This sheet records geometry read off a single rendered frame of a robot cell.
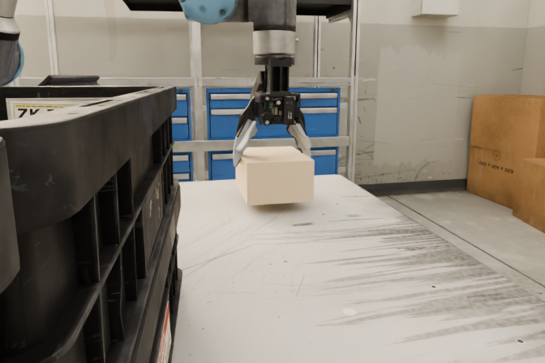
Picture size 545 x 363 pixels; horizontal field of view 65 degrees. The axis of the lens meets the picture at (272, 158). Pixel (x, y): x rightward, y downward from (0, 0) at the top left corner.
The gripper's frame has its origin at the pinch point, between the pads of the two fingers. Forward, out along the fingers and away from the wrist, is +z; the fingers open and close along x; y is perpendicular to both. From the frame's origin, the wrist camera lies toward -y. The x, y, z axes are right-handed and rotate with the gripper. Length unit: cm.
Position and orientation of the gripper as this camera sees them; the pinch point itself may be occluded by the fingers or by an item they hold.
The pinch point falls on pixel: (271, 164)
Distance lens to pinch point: 81.6
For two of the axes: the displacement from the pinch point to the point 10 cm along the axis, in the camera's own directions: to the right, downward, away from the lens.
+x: 9.8, -0.4, 2.0
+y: 2.1, 1.9, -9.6
